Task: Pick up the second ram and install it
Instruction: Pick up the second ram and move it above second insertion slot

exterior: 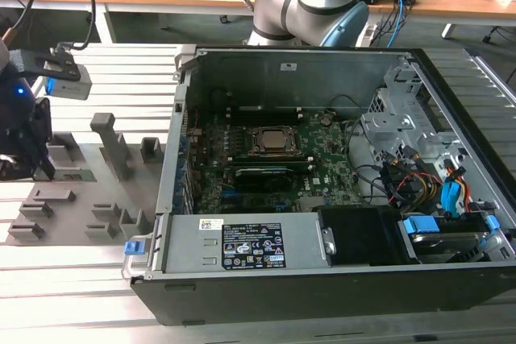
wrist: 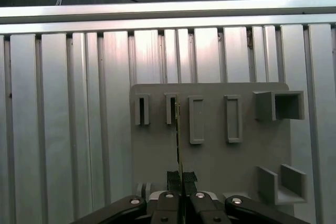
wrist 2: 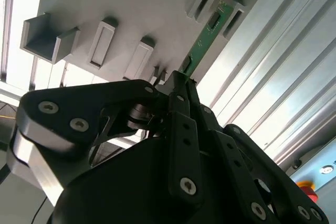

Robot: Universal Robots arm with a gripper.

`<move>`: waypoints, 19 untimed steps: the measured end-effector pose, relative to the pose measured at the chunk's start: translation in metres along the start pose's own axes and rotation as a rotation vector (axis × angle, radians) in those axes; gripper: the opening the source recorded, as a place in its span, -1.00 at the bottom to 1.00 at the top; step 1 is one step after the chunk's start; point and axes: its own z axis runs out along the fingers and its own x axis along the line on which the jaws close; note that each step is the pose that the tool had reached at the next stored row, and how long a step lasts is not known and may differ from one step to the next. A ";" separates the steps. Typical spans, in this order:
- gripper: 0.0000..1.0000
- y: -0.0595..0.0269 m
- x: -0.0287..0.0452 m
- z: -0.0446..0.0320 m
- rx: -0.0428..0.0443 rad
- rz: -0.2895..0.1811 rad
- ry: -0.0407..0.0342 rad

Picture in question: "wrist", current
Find green RAM stick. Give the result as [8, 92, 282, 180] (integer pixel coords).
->
[174, 97, 185, 224]

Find grey parts rack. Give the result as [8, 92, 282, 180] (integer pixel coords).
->
[130, 82, 308, 224]

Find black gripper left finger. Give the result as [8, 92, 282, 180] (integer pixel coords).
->
[69, 170, 182, 224]

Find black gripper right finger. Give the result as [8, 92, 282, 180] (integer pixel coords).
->
[183, 172, 312, 224]

